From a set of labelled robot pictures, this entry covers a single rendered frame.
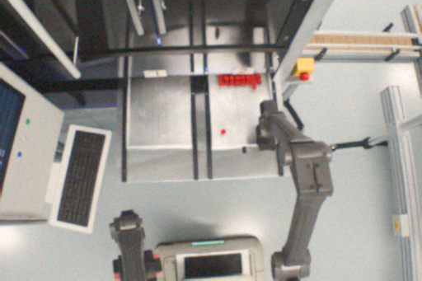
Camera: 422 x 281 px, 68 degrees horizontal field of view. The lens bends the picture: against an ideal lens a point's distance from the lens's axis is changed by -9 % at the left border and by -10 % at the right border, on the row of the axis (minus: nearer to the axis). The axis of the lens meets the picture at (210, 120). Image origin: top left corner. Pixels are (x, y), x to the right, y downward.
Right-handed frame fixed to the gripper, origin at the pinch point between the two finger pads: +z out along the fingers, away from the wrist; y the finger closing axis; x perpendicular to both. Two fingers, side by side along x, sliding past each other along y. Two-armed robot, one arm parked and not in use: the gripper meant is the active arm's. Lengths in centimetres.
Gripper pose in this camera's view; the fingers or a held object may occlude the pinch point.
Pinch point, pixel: (262, 145)
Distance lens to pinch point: 138.2
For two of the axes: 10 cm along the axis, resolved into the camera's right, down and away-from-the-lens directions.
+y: -0.5, -9.2, 4.0
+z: -0.2, 4.0, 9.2
